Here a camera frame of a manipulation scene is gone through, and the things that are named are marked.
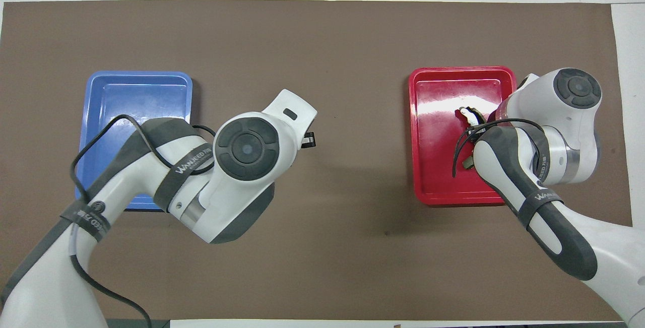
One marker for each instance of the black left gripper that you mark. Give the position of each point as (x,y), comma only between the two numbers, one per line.
(309,140)

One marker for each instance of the curved metal brake shoe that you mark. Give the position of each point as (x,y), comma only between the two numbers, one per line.
(471,114)

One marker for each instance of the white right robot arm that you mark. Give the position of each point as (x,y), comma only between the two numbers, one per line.
(577,88)

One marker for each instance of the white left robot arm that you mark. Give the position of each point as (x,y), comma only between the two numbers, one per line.
(247,149)

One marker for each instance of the red plastic tray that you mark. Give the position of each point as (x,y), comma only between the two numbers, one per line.
(433,167)

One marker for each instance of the brown table mat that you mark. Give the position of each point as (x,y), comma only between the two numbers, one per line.
(352,267)

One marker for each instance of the blue plastic tray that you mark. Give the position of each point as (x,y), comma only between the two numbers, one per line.
(131,91)

